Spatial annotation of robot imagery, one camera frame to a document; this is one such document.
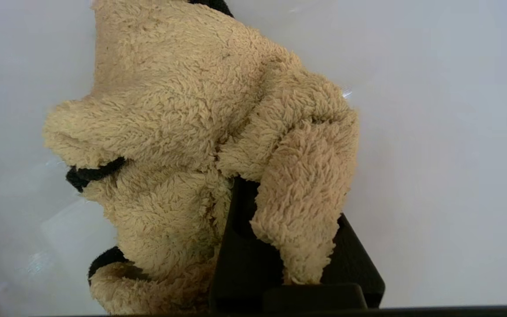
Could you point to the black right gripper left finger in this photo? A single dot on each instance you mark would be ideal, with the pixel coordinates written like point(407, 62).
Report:
point(244, 268)

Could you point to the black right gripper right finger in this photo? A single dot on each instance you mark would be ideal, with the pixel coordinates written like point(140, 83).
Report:
point(354, 268)

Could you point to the yellow cloth with dark trim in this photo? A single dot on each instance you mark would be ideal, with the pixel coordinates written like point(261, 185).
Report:
point(183, 110)

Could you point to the white sink basin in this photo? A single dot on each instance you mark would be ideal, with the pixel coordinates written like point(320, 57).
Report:
point(434, 154)

